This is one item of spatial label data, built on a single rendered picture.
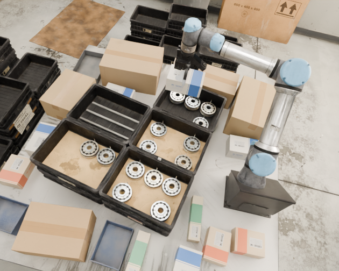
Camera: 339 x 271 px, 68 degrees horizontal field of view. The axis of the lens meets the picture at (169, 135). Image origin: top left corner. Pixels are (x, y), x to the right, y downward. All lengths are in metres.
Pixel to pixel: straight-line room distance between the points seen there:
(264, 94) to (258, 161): 0.75
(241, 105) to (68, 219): 1.21
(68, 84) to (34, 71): 0.90
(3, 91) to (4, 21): 1.75
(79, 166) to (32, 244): 0.42
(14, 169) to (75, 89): 0.59
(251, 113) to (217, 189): 0.53
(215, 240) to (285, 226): 1.18
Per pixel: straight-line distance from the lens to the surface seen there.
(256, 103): 1.78
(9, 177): 1.62
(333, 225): 2.77
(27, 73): 2.65
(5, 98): 2.36
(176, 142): 1.52
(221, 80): 1.88
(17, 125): 2.25
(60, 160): 1.51
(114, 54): 1.90
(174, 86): 1.44
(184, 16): 3.06
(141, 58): 1.86
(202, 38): 1.23
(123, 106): 1.66
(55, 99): 1.72
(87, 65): 2.12
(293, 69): 1.18
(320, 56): 4.19
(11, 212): 1.63
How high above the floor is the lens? 2.14
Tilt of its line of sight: 58 degrees down
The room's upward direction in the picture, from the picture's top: 12 degrees clockwise
